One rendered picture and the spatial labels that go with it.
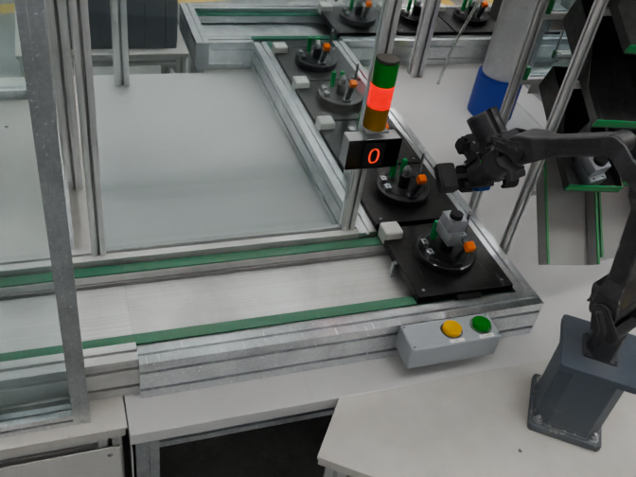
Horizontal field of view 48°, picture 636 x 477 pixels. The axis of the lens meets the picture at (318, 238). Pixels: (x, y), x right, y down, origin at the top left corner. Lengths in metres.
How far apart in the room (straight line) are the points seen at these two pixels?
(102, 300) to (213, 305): 0.23
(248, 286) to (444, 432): 0.52
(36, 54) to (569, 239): 1.26
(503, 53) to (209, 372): 1.49
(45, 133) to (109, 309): 0.61
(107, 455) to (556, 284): 1.15
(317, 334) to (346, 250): 0.31
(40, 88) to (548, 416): 1.11
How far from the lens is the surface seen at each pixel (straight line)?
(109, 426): 1.41
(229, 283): 1.58
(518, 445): 1.51
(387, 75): 1.44
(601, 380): 1.43
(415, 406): 1.50
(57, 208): 1.06
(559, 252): 1.75
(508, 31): 2.41
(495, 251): 1.77
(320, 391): 1.47
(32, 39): 0.93
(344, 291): 1.60
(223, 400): 1.44
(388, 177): 1.86
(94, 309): 1.53
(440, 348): 1.49
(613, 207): 1.86
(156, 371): 1.39
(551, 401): 1.51
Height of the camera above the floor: 2.00
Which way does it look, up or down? 39 degrees down
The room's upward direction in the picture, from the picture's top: 10 degrees clockwise
